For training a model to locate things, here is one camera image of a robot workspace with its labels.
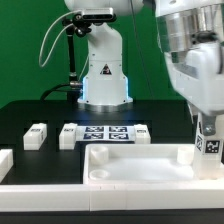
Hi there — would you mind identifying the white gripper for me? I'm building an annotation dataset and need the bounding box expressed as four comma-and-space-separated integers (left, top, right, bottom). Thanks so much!
164, 42, 224, 135

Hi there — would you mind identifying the white desk tabletop panel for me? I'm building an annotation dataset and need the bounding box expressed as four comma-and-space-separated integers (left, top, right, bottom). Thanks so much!
83, 144, 224, 188

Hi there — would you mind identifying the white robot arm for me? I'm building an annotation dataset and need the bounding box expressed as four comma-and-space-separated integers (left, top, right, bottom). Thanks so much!
64, 0, 224, 136

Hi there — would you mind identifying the fiducial marker sheet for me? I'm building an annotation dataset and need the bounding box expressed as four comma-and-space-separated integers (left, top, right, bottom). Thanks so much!
76, 126, 135, 141

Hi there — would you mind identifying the white L-shaped obstacle fence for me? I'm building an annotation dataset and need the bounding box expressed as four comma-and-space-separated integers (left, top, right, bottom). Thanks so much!
0, 148, 224, 212

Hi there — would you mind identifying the mounted depth camera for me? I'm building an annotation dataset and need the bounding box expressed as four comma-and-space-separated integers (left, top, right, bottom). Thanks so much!
81, 8, 115, 22

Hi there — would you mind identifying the black cable on table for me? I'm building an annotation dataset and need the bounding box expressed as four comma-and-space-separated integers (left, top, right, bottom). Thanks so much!
40, 83, 73, 101

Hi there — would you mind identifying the white camera cable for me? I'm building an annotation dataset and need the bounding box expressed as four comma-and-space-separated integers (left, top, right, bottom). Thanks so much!
38, 10, 83, 68

